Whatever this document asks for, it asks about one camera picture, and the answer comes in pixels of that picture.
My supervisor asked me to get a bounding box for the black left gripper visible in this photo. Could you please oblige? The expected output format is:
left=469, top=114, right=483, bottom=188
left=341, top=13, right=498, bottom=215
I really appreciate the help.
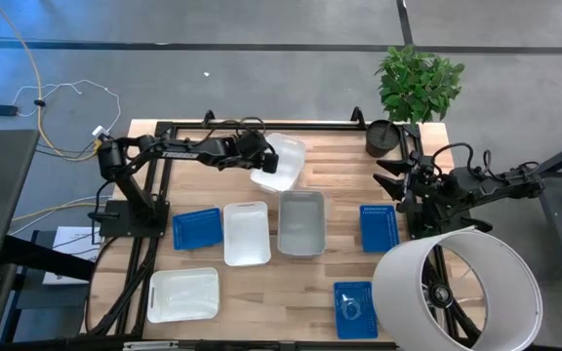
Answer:
left=234, top=130, right=280, bottom=176

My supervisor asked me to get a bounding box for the silver metal bracket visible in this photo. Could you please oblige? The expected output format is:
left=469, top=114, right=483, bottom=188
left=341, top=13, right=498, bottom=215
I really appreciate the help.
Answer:
left=123, top=340, right=180, bottom=351

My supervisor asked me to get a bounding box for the large white lampshade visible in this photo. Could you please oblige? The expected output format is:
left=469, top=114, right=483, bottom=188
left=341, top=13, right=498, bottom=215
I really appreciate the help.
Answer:
left=371, top=225, right=544, bottom=351

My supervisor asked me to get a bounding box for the yellow floor cable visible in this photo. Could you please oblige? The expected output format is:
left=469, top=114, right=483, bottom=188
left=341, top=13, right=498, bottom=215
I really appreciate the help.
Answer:
left=0, top=0, right=101, bottom=163

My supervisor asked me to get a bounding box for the black aluminium rig frame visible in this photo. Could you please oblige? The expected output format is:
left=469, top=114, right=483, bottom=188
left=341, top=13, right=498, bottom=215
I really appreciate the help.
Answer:
left=84, top=107, right=488, bottom=351

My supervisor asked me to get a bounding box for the black plant pot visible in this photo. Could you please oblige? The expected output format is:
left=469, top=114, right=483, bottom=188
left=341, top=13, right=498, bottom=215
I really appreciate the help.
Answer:
left=364, top=119, right=403, bottom=159

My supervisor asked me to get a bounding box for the white plastic basket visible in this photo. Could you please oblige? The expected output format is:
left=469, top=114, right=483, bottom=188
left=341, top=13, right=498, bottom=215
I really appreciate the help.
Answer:
left=222, top=200, right=272, bottom=268
left=146, top=266, right=221, bottom=325
left=250, top=132, right=307, bottom=193

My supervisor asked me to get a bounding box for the grey plastic basket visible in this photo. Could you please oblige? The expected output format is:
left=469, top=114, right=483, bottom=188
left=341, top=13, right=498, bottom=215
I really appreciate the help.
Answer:
left=277, top=189, right=328, bottom=258

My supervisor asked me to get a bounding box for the blue perforated plastic basket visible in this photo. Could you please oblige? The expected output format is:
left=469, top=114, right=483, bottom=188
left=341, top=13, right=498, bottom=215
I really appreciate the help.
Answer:
left=171, top=208, right=224, bottom=252
left=359, top=204, right=401, bottom=254
left=333, top=281, right=379, bottom=340

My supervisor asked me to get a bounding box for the black lamp socket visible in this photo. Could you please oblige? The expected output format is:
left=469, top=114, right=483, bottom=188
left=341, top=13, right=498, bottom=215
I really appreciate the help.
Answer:
left=426, top=281, right=456, bottom=310

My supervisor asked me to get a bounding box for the white paper sheet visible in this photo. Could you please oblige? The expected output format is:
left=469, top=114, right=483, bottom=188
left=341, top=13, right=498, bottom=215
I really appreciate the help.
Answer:
left=41, top=225, right=102, bottom=287

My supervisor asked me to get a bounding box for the green leafy plant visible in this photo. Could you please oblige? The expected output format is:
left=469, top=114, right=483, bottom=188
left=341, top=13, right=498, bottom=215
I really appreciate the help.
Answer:
left=374, top=44, right=466, bottom=125

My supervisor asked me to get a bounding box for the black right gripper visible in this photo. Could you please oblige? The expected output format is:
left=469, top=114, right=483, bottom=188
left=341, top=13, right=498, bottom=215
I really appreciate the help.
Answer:
left=372, top=158, right=442, bottom=209

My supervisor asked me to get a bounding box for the black desk beam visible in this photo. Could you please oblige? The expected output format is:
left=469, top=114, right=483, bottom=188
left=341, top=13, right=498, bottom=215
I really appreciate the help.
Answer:
left=0, top=233, right=96, bottom=283

